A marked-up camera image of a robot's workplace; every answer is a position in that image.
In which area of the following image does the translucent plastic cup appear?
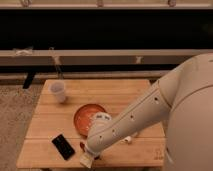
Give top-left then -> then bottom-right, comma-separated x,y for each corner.
49,81 -> 66,103

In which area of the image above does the orange round plate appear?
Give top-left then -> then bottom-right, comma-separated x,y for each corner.
73,104 -> 105,136

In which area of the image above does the wooden table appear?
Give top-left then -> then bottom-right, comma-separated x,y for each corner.
17,79 -> 165,169

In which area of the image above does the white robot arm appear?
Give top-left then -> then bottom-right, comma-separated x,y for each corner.
85,53 -> 213,171

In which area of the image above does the black smartphone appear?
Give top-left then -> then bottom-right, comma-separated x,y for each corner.
52,134 -> 75,160

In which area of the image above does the white sponge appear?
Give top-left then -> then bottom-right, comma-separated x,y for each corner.
80,153 -> 94,168

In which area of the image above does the grey horizontal rail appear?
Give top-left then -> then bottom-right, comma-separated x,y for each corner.
0,49 -> 213,66

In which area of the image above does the white plastic bottle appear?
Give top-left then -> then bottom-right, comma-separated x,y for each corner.
123,132 -> 139,144

